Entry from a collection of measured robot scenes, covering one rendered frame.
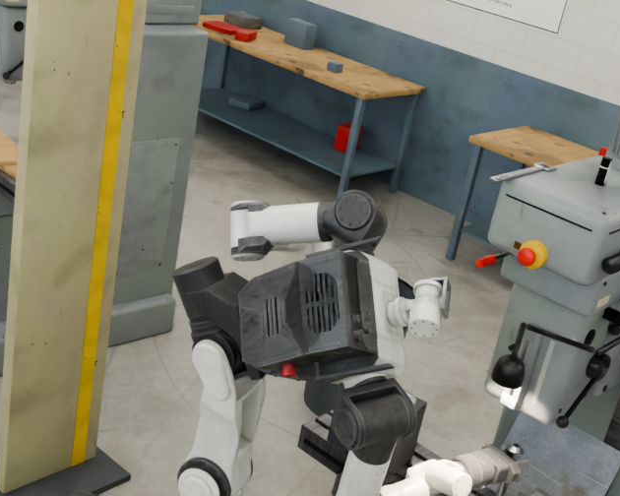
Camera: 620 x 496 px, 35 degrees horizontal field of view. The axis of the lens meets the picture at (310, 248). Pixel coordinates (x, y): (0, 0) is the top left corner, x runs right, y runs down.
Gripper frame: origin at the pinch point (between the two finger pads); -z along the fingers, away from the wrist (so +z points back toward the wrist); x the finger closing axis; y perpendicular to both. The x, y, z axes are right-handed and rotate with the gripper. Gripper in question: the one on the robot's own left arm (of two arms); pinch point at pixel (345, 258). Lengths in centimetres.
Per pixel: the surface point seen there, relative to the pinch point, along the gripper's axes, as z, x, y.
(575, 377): 16, 58, -35
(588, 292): 36, 63, -18
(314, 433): -18, -15, -47
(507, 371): 31, 44, -34
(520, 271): 30, 48, -11
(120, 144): -42, -90, 53
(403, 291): -199, -21, 17
